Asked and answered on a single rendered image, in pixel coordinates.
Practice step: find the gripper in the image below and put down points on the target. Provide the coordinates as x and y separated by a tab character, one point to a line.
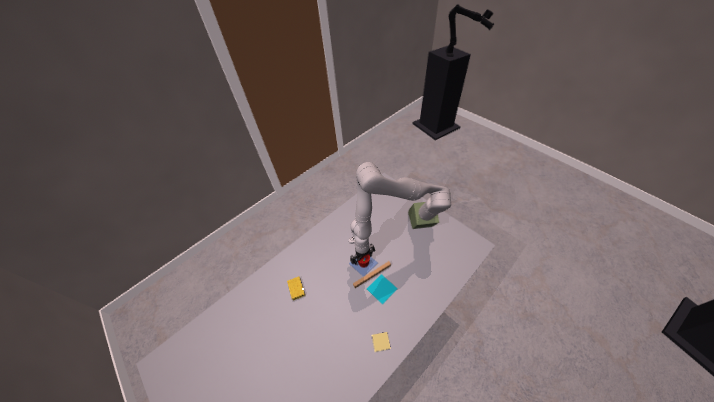
365	249

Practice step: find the red cup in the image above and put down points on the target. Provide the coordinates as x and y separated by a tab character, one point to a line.
365	261

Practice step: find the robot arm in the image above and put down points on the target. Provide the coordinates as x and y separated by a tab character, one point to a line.
365	206

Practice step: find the blue pad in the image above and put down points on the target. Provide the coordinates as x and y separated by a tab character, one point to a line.
356	269

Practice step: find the cyan pad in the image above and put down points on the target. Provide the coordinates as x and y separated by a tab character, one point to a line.
382	289

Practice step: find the thick yellow sponge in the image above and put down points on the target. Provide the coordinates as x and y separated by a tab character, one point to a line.
295	288

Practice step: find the flat pale yellow sponge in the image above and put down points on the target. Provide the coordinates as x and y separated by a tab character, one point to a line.
381	342

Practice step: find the grey table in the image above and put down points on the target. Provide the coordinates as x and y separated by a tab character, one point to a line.
268	346

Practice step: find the black stand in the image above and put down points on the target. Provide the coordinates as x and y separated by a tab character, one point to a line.
694	334
443	89

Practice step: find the brown door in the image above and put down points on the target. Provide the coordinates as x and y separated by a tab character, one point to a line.
279	84

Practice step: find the brown wooden rail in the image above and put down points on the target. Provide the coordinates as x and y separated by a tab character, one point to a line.
372	274

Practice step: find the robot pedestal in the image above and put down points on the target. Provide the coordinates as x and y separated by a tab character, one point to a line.
418	220

